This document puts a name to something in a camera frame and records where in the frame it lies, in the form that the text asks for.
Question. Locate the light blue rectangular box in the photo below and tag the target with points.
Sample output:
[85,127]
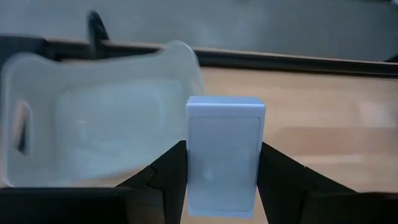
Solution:
[225,155]

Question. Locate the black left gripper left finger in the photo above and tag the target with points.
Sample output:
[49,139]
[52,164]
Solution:
[174,174]

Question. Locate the black metal table frame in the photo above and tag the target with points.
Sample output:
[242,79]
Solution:
[280,63]

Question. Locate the black frame clamp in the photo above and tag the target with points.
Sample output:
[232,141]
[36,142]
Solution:
[97,31]

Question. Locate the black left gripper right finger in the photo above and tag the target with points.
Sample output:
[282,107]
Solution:
[280,186]

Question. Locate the grey plastic bin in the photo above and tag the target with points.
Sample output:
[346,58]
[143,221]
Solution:
[93,124]

